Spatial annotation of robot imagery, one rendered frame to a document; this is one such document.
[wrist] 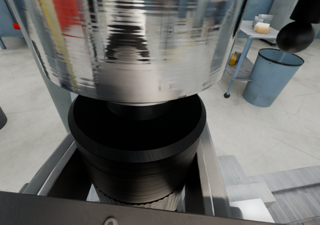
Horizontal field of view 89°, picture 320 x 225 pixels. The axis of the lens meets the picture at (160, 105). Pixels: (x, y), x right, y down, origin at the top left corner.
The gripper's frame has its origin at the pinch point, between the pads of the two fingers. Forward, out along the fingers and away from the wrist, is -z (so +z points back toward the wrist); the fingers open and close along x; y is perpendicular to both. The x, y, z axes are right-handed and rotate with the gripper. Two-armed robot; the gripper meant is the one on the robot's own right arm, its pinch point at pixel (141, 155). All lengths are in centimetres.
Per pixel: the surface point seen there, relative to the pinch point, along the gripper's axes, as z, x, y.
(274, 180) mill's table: -18.1, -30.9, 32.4
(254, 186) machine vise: -10.3, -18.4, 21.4
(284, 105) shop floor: -180, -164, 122
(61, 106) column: -30.5, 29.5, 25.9
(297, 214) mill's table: -10.8, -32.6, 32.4
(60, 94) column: -30.8, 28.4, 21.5
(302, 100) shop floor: -198, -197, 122
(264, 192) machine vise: -9.5, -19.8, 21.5
